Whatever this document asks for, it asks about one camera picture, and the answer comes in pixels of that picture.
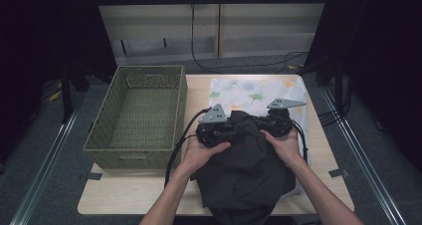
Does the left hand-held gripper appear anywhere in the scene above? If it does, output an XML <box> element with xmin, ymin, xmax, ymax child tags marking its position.
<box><xmin>195</xmin><ymin>103</ymin><xmax>237</xmax><ymax>149</ymax></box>

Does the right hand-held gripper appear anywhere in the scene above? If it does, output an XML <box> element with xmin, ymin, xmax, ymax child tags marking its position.
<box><xmin>261</xmin><ymin>98</ymin><xmax>308</xmax><ymax>138</ymax></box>

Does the leaf-print mesh laundry bag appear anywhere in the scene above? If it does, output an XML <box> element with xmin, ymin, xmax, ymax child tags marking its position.
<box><xmin>208</xmin><ymin>77</ymin><xmax>311</xmax><ymax>197</ymax></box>

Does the black garment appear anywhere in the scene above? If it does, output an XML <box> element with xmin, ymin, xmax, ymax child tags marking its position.
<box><xmin>190</xmin><ymin>110</ymin><xmax>297</xmax><ymax>225</ymax></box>

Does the green woven basket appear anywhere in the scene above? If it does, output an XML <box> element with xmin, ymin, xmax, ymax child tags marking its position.
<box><xmin>83</xmin><ymin>65</ymin><xmax>188</xmax><ymax>170</ymax></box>

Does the person's right hand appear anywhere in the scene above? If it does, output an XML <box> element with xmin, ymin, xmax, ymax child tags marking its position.
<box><xmin>261</xmin><ymin>127</ymin><xmax>305</xmax><ymax>169</ymax></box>

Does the person's left hand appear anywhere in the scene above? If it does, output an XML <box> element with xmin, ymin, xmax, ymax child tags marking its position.
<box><xmin>180</xmin><ymin>140</ymin><xmax>232</xmax><ymax>178</ymax></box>

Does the black metal stand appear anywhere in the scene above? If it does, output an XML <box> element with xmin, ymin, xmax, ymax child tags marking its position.
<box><xmin>332</xmin><ymin>52</ymin><xmax>346</xmax><ymax>119</ymax></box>
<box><xmin>59</xmin><ymin>61</ymin><xmax>92</xmax><ymax>125</ymax></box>

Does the grey tape piece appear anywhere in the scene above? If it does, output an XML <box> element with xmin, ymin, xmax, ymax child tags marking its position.
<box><xmin>327</xmin><ymin>168</ymin><xmax>350</xmax><ymax>179</ymax></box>
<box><xmin>79</xmin><ymin>171</ymin><xmax>104</xmax><ymax>182</ymax></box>

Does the black curtain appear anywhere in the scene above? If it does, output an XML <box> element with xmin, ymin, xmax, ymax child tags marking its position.
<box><xmin>298</xmin><ymin>0</ymin><xmax>422</xmax><ymax>173</ymax></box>
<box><xmin>0</xmin><ymin>0</ymin><xmax>117</xmax><ymax>168</ymax></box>

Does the black horizontal bar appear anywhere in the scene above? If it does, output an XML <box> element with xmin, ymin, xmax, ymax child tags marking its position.
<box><xmin>94</xmin><ymin>0</ymin><xmax>330</xmax><ymax>6</ymax></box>

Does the yellow floor tape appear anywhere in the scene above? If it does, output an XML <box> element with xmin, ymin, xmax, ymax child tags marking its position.
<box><xmin>48</xmin><ymin>82</ymin><xmax>64</xmax><ymax>103</ymax></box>

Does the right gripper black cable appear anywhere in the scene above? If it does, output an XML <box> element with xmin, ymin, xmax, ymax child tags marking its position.
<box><xmin>290</xmin><ymin>119</ymin><xmax>310</xmax><ymax>163</ymax></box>

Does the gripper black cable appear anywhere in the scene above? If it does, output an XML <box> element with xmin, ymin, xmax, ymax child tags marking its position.
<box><xmin>163</xmin><ymin>108</ymin><xmax>213</xmax><ymax>188</ymax></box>
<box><xmin>290</xmin><ymin>119</ymin><xmax>310</xmax><ymax>163</ymax></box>

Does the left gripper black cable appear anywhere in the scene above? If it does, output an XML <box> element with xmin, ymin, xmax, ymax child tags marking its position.
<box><xmin>163</xmin><ymin>108</ymin><xmax>213</xmax><ymax>188</ymax></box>

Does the black floor cable bundle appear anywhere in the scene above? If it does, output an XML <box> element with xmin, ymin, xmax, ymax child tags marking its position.
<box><xmin>316</xmin><ymin>82</ymin><xmax>353</xmax><ymax>127</ymax></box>

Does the metal floor rail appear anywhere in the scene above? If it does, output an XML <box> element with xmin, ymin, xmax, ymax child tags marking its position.
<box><xmin>319</xmin><ymin>85</ymin><xmax>408</xmax><ymax>225</ymax></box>
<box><xmin>9</xmin><ymin>99</ymin><xmax>85</xmax><ymax>225</ymax></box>

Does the black wall cable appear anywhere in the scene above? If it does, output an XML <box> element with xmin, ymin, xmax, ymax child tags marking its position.
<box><xmin>190</xmin><ymin>2</ymin><xmax>311</xmax><ymax>76</ymax></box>

